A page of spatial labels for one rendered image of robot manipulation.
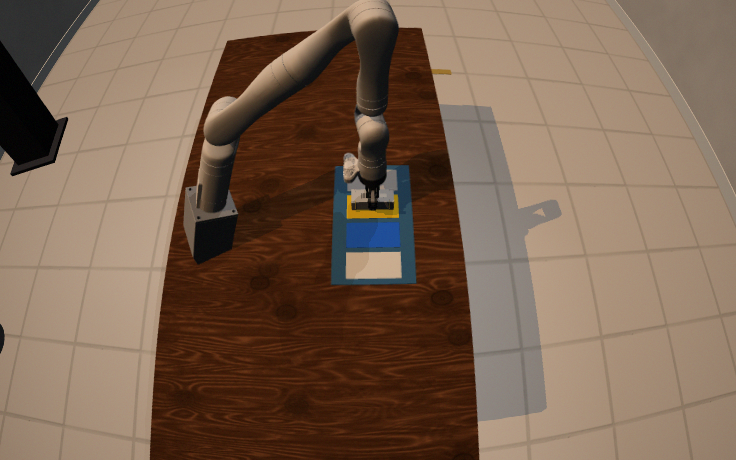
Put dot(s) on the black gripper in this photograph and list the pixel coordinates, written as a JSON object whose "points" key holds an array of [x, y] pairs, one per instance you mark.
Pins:
{"points": [[372, 191]]}

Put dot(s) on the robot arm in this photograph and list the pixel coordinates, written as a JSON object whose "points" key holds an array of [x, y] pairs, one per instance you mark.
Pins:
{"points": [[375, 29]]}

